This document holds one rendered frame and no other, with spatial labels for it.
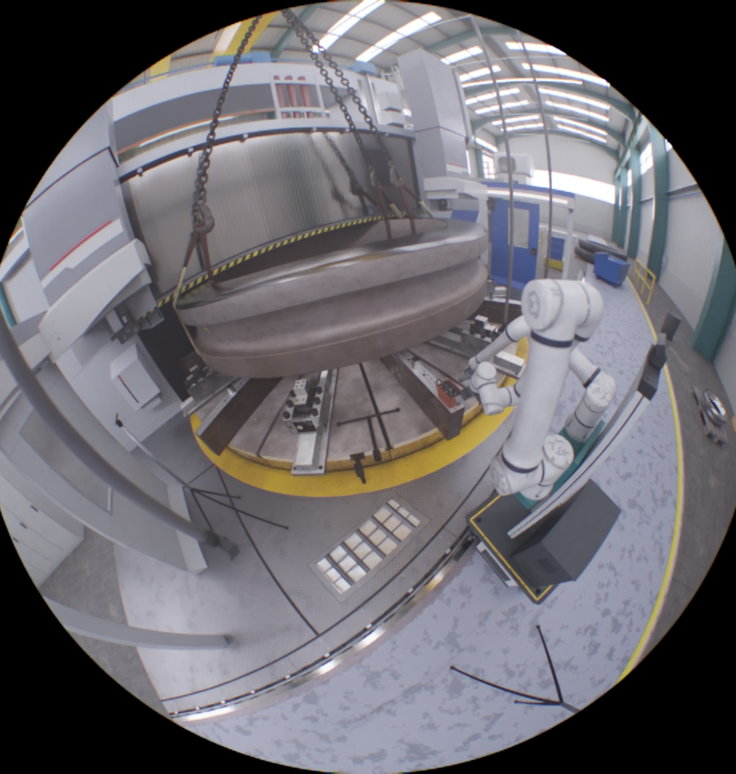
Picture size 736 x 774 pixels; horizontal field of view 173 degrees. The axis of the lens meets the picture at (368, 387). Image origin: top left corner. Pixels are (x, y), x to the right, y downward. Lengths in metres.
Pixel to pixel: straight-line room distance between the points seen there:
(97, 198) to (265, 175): 2.85
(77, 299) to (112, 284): 0.38
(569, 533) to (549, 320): 1.22
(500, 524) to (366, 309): 2.03
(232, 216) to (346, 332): 3.10
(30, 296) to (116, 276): 3.01
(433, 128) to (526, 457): 5.91
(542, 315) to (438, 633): 2.08
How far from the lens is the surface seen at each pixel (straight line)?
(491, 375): 1.05
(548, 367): 0.64
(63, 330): 2.72
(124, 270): 2.47
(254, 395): 3.05
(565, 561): 1.52
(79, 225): 3.14
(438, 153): 5.91
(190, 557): 2.96
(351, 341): 2.06
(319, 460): 2.20
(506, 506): 2.02
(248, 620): 2.58
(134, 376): 4.32
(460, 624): 2.19
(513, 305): 3.91
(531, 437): 0.77
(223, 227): 4.42
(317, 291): 1.88
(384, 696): 2.36
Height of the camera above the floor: 2.13
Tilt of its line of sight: 41 degrees down
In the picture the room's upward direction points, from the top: 12 degrees counter-clockwise
